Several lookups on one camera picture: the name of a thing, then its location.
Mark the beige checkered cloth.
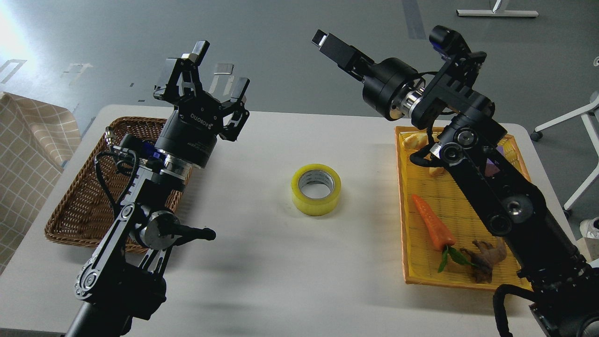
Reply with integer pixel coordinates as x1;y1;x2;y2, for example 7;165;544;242
0;92;81;271

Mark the toy croissant bread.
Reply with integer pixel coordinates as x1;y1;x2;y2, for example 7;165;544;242
402;132;445;178

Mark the orange toy carrot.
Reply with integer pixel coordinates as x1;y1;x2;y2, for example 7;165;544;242
411;194;457;251

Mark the brown wicker basket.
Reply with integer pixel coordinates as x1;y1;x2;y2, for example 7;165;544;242
44;117;166;248

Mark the yellow tape roll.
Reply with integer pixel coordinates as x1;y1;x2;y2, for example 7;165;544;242
290;163;342;216

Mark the purple foam cube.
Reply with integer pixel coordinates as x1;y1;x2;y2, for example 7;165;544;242
486;144;507;177

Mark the white desk leg base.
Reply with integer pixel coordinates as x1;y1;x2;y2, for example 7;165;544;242
456;0;539;18

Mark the yellow plastic basket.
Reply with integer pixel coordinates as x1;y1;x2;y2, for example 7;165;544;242
395;126;531;292

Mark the brown toy animal figure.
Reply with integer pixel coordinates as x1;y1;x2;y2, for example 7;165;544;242
460;237;507;283

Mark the white sneaker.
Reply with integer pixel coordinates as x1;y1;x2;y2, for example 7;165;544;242
579;217;599;239

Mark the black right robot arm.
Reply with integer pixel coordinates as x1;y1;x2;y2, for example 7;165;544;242
312;25;599;337

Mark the white chair base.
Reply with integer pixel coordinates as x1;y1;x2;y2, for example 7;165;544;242
531;56;599;216

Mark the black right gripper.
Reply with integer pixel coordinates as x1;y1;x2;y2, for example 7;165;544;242
312;29;425;121

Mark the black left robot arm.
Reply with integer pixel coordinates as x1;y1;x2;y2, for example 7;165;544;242
66;41;249;337

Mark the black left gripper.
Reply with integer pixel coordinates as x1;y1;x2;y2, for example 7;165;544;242
153;40;250;168

